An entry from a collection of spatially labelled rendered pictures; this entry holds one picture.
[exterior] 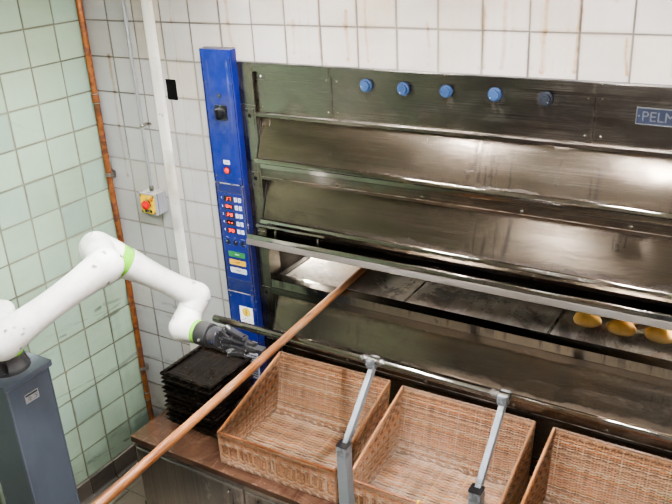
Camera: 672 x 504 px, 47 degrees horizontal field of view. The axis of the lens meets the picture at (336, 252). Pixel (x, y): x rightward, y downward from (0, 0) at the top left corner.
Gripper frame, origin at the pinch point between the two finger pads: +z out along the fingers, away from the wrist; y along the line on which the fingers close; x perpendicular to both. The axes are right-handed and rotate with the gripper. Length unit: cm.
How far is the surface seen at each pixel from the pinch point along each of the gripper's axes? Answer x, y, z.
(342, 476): 7, 37, 38
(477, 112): -55, -77, 60
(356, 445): -21, 47, 27
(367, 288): -63, 2, 10
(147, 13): -51, -108, -81
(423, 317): -53, 4, 40
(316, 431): -37, 61, -3
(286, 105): -55, -74, -18
